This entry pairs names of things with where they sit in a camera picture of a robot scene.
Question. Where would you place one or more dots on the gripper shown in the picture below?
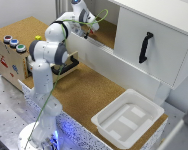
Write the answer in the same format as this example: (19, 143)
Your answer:
(92, 25)

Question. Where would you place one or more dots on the pink block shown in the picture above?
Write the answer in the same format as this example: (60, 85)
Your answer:
(91, 32)

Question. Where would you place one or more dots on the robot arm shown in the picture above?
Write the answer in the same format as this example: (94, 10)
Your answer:
(42, 83)

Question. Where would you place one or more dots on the white cabinet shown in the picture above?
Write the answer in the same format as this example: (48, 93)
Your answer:
(104, 66)

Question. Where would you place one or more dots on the yellow block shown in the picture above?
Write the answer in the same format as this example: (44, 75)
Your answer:
(37, 37)

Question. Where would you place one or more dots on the wooden drawer box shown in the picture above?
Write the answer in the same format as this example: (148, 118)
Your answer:
(24, 28)

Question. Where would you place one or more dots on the green button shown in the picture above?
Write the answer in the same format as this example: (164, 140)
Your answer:
(20, 47)

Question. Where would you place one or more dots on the blue button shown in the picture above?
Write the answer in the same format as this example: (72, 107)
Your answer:
(14, 42)

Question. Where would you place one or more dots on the white sliding door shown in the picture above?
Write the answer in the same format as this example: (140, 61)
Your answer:
(167, 56)

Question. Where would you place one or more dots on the red button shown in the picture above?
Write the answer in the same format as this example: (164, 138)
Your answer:
(7, 38)

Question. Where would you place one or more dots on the white plastic box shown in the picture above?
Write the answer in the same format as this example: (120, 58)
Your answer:
(127, 120)

